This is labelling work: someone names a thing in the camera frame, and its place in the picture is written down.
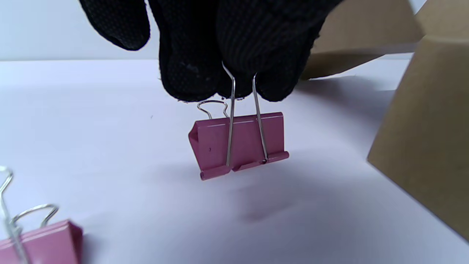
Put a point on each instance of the pink metal binder clip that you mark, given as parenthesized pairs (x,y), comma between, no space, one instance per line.
(245,141)
(51,245)

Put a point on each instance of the person's left hand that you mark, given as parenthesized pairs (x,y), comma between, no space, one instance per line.
(227,36)

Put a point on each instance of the brown cardboard mailer box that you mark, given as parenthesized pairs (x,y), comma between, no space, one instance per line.
(425,128)

